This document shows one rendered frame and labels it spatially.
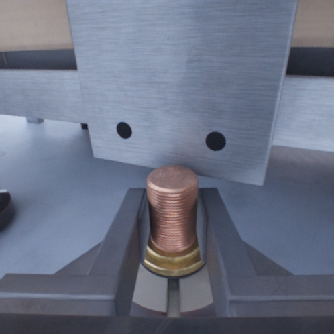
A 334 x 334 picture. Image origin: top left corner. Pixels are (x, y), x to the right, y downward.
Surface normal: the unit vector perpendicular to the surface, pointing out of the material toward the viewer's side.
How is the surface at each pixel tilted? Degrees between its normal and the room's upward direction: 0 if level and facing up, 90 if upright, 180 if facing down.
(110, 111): 90
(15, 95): 90
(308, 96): 90
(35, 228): 180
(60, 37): 90
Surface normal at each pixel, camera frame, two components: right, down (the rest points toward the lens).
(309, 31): -0.37, 0.45
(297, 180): -0.02, -0.88
